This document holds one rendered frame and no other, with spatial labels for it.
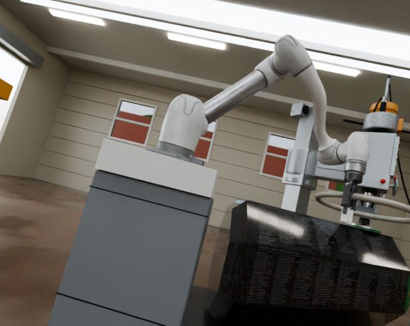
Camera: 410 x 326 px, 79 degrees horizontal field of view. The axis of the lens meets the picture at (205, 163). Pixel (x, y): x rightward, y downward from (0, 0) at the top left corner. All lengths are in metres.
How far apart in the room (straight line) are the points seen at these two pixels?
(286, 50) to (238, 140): 6.97
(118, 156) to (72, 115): 8.90
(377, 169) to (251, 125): 6.45
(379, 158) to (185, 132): 1.58
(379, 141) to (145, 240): 1.84
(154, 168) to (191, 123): 0.26
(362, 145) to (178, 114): 0.87
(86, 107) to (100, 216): 8.77
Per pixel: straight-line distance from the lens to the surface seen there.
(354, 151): 1.36
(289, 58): 1.28
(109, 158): 0.86
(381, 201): 1.34
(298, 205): 2.79
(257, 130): 8.30
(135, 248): 0.85
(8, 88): 1.50
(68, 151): 9.45
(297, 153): 2.83
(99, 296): 0.93
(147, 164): 0.81
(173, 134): 0.96
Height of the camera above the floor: 0.80
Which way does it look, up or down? 7 degrees up
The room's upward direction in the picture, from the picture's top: 14 degrees clockwise
